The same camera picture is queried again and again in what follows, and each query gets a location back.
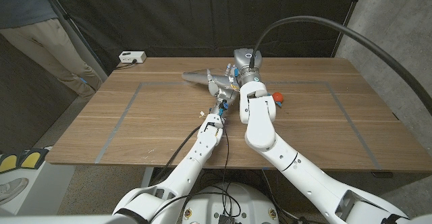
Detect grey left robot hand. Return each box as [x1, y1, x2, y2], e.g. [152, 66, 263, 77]
[207, 69, 239, 115]

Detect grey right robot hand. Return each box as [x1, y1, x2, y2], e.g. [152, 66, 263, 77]
[224, 48, 263, 86]

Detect silver metal cylinder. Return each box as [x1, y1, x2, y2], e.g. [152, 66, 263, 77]
[181, 69, 237, 90]

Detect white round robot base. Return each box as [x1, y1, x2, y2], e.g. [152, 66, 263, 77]
[182, 182, 279, 224]

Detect white power outlet box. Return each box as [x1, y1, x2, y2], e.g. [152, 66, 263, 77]
[118, 51, 148, 64]

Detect black backdrop stand pole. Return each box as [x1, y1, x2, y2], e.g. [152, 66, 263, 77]
[36, 0, 109, 78]
[330, 0, 365, 59]

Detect white table leg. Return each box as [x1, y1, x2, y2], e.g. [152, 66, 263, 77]
[138, 167, 155, 194]

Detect person in khaki trousers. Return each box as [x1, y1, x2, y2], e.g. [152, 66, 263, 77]
[0, 0, 104, 99]

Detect white platform box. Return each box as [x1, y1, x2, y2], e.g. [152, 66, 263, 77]
[0, 163, 76, 217]

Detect yellow and black foot pedals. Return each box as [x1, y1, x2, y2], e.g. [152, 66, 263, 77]
[0, 148, 50, 174]

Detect white robot chest shell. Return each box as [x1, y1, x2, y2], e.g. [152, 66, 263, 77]
[0, 215, 138, 224]

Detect grey sneaker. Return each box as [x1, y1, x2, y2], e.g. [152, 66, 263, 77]
[0, 177, 30, 206]

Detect thin black cable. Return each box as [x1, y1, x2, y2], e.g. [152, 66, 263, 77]
[219, 117, 244, 220]

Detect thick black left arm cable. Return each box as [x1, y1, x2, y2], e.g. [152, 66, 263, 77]
[150, 124, 203, 188]

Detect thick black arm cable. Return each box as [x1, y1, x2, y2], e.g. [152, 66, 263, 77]
[248, 15, 432, 117]
[150, 124, 203, 188]

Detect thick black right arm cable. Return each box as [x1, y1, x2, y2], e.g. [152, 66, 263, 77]
[248, 15, 432, 117]

